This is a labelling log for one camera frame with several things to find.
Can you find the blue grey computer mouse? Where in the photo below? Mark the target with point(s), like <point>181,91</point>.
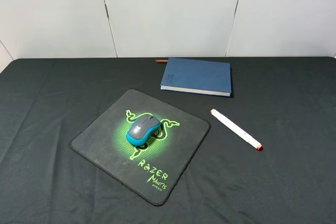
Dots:
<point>142,129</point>

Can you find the red brown pen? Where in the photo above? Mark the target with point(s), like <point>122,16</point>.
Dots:
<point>161,60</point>

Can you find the blue notebook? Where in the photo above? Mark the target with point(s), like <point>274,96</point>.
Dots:
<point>197,76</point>

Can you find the white marker pen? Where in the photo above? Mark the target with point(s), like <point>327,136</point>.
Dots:
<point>237,130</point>

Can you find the black green Razer mousepad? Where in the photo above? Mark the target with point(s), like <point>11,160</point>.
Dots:
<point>153,169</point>

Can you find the black tablecloth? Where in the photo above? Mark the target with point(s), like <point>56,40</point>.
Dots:
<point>286,104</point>

